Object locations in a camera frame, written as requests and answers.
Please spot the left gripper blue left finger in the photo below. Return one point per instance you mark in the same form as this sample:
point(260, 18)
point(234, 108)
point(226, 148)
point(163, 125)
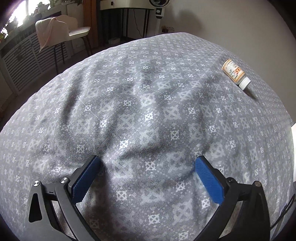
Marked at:
point(82, 178)

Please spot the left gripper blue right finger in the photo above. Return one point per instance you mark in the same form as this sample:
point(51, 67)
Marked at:
point(213, 180)

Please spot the orange label pill bottle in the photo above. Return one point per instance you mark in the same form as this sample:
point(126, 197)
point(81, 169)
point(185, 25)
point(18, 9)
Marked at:
point(236, 74)

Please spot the cream white chair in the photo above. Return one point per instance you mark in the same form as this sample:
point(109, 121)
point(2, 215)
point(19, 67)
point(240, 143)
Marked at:
point(79, 33)

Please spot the pink cloth on chair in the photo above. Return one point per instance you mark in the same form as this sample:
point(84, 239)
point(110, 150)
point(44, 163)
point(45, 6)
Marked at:
point(55, 30)

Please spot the white desk shelf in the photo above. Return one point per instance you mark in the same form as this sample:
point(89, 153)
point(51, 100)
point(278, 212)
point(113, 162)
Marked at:
point(122, 4)

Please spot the small white fan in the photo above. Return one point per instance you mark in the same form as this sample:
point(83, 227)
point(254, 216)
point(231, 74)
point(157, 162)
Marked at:
point(159, 6)

